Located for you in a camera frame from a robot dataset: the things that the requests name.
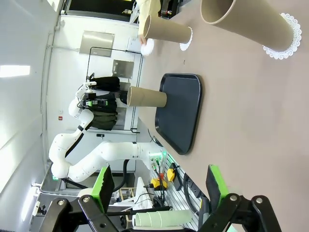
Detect white scalloped paper coaster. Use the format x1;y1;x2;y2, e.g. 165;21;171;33
263;13;302;60
180;27;194;51
140;38;155;58

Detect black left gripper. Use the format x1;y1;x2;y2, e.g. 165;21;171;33
83;92;108;107

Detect tall brown paper cup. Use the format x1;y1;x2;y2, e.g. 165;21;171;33
127;86;168;108
143;14;192;44
200;0;295;53

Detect black tube clothes rack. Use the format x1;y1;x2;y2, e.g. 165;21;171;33
88;46;143;134

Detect stack of white cups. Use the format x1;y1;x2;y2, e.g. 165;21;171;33
134;209;193;228

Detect black hanging garments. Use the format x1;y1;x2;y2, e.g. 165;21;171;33
90;76;121;131

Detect yellow emergency stop box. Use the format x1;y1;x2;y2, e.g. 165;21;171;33
166;168;177;182

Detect large grey metal panel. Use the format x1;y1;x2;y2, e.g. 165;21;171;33
81;30;115;58

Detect black coiled cable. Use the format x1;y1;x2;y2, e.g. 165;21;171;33
183;173;201;214

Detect yellow emergency stop red button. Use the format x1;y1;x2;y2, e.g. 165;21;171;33
151;178;169;189

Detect black corrugated hose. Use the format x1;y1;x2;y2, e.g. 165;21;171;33
112;159;131;192

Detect small grey metal panel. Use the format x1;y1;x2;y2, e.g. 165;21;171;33
112;59;134;79

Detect black plastic tray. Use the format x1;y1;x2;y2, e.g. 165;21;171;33
154;73;203;155

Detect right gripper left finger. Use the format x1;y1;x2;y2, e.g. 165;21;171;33
47;165;136;232

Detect grey slotted aluminium plate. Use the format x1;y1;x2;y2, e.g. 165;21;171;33
144;157;210;232

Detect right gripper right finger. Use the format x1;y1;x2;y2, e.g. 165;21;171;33
197;164;283;232

